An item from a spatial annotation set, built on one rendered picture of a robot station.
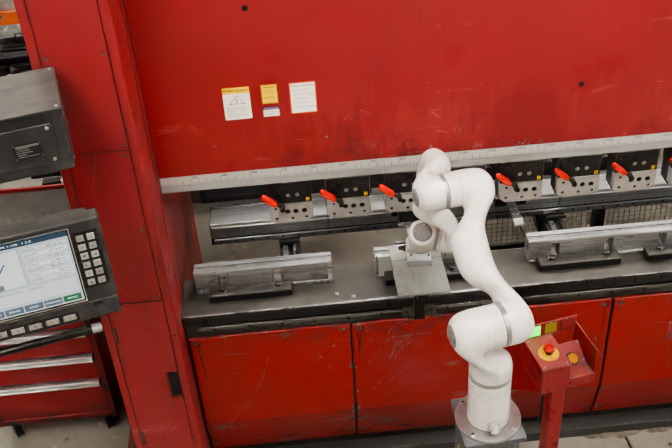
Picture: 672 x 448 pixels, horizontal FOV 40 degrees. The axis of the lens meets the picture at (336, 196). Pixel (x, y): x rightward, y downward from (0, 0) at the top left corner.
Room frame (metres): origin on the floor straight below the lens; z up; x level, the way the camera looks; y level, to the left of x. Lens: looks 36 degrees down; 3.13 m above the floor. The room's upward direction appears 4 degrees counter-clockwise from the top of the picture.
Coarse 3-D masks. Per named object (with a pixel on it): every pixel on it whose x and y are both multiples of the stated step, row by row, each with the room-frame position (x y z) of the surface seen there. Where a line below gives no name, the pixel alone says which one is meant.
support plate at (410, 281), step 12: (396, 252) 2.60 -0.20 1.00; (396, 264) 2.54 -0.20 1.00; (432, 264) 2.52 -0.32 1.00; (396, 276) 2.47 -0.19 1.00; (408, 276) 2.47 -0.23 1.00; (420, 276) 2.46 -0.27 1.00; (432, 276) 2.46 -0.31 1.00; (444, 276) 2.45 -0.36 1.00; (396, 288) 2.41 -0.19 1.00; (408, 288) 2.40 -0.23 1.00; (420, 288) 2.40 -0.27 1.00; (432, 288) 2.40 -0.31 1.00; (444, 288) 2.39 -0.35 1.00
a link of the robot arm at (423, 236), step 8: (416, 224) 2.34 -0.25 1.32; (424, 224) 2.34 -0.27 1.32; (416, 232) 2.32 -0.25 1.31; (424, 232) 2.32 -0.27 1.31; (432, 232) 2.32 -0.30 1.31; (408, 240) 2.39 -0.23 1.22; (416, 240) 2.30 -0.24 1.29; (424, 240) 2.30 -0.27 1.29; (432, 240) 2.30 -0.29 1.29; (416, 248) 2.34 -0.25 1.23; (424, 248) 2.32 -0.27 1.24; (432, 248) 2.32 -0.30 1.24
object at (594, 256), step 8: (544, 256) 2.64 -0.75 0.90; (560, 256) 2.63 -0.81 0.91; (568, 256) 2.63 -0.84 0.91; (576, 256) 2.62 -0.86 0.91; (584, 256) 2.62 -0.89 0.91; (592, 256) 2.62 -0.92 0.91; (600, 256) 2.62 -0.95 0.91; (608, 256) 2.61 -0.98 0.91; (616, 256) 2.61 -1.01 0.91; (544, 264) 2.59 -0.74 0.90; (552, 264) 2.59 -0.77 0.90; (560, 264) 2.59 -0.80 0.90; (568, 264) 2.59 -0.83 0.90; (576, 264) 2.59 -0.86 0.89; (584, 264) 2.59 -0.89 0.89; (592, 264) 2.60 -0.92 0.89; (600, 264) 2.60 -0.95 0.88; (608, 264) 2.60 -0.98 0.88
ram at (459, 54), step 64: (128, 0) 2.58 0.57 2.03; (192, 0) 2.59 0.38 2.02; (256, 0) 2.60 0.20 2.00; (320, 0) 2.60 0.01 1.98; (384, 0) 2.61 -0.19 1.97; (448, 0) 2.62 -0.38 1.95; (512, 0) 2.63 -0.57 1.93; (576, 0) 2.64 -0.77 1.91; (640, 0) 2.64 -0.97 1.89; (192, 64) 2.59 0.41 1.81; (256, 64) 2.60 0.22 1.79; (320, 64) 2.60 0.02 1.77; (384, 64) 2.61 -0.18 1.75; (448, 64) 2.62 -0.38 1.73; (512, 64) 2.63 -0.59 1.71; (576, 64) 2.64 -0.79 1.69; (640, 64) 2.64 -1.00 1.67; (192, 128) 2.59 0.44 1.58; (256, 128) 2.59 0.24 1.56; (320, 128) 2.60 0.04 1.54; (384, 128) 2.61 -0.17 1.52; (448, 128) 2.62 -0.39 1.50; (512, 128) 2.63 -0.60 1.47; (576, 128) 2.64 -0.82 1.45; (640, 128) 2.65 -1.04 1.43
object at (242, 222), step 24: (552, 192) 2.92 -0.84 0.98; (600, 192) 2.92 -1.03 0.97; (624, 192) 2.92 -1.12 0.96; (648, 192) 2.93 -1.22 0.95; (216, 216) 2.92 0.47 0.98; (240, 216) 2.90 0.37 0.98; (264, 216) 2.89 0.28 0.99; (360, 216) 2.88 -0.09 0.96; (384, 216) 2.89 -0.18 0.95; (456, 216) 2.91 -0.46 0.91; (504, 216) 2.91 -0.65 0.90; (216, 240) 2.86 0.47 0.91; (240, 240) 2.87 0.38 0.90
